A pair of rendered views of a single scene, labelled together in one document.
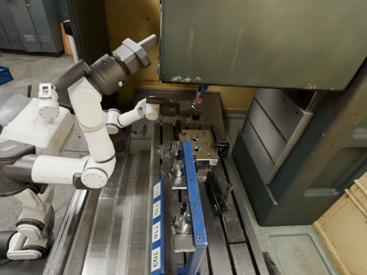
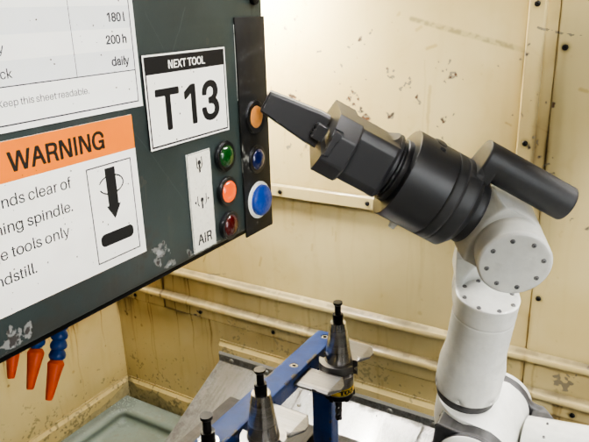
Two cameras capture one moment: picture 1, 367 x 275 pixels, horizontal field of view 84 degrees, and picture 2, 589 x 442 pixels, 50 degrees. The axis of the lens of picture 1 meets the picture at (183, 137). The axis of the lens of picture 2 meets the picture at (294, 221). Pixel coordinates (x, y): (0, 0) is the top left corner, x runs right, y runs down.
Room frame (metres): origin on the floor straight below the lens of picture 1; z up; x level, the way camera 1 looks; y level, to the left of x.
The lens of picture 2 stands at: (1.04, 0.51, 1.77)
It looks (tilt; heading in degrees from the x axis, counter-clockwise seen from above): 19 degrees down; 221
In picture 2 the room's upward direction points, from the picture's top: 2 degrees counter-clockwise
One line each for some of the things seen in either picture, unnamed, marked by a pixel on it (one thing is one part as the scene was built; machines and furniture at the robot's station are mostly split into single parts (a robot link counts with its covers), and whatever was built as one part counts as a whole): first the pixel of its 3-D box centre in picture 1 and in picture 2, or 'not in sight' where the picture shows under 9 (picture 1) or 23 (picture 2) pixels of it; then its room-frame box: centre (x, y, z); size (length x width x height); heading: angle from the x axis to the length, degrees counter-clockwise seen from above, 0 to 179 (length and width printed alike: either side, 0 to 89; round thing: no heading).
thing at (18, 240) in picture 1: (31, 241); not in sight; (0.55, 0.97, 0.28); 0.21 x 0.20 x 0.13; 99
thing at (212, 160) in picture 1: (195, 146); not in sight; (0.99, -0.08, 0.96); 0.29 x 0.23 x 0.05; 9
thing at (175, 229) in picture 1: (181, 224); (337, 365); (0.33, -0.03, 1.21); 0.06 x 0.06 x 0.03
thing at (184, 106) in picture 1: (178, 108); not in sight; (0.93, 0.04, 1.27); 0.13 x 0.12 x 0.10; 9
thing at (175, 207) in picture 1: (179, 209); (322, 382); (0.38, -0.02, 1.21); 0.07 x 0.05 x 0.01; 99
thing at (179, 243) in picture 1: (182, 242); (352, 350); (0.27, -0.04, 1.21); 0.07 x 0.05 x 0.01; 99
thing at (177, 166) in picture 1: (177, 164); (261, 414); (0.54, 0.01, 1.26); 0.04 x 0.04 x 0.07
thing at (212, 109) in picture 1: (179, 118); not in sight; (1.60, 0.06, 0.75); 0.89 x 0.67 x 0.26; 99
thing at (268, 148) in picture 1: (266, 127); not in sight; (1.02, -0.49, 1.16); 0.48 x 0.05 x 0.51; 9
